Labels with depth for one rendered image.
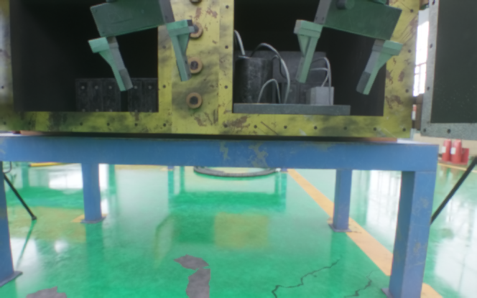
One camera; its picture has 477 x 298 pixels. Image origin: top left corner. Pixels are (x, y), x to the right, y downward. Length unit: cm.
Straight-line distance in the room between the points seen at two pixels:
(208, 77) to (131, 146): 37
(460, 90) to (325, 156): 41
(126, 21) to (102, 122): 52
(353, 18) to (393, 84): 51
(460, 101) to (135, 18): 78
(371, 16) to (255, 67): 50
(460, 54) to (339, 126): 36
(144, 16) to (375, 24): 39
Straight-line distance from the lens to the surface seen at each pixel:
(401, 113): 96
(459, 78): 85
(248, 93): 89
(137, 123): 89
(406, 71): 98
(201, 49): 86
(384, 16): 51
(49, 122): 107
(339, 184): 168
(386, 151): 98
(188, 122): 83
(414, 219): 110
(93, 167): 187
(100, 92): 120
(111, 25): 51
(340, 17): 47
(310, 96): 95
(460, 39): 88
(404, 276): 118
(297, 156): 86
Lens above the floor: 69
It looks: 6 degrees down
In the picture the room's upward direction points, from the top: 1 degrees clockwise
